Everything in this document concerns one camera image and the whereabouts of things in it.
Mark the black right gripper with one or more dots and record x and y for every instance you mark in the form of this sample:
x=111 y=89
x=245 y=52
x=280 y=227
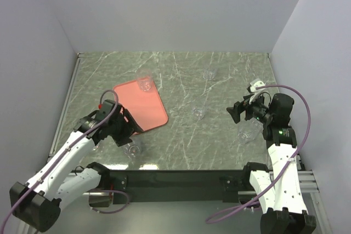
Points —
x=240 y=107

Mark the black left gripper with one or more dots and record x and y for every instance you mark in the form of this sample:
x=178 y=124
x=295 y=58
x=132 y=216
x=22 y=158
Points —
x=130 y=127

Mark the clear glass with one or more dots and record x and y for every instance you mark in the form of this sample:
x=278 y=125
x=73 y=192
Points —
x=96 y=147
x=133 y=149
x=209 y=74
x=144 y=79

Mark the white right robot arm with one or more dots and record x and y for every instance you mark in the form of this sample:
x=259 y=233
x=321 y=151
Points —
x=280 y=197

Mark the clear glass under right arm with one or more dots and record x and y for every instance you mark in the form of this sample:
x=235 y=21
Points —
x=248 y=131

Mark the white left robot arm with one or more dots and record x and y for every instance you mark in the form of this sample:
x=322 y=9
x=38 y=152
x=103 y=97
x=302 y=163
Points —
x=41 y=199

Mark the pink plastic tray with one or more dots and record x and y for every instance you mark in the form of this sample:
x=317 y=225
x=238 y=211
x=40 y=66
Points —
x=146 y=107

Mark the clear glass table centre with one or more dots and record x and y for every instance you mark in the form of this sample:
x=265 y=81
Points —
x=198 y=112

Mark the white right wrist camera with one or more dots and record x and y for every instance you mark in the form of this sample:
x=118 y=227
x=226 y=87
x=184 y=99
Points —
x=255 y=86

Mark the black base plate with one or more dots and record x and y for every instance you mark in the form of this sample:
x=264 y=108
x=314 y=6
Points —
x=227 y=186

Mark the aluminium mounting rail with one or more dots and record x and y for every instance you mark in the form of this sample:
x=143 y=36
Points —
x=306 y=180

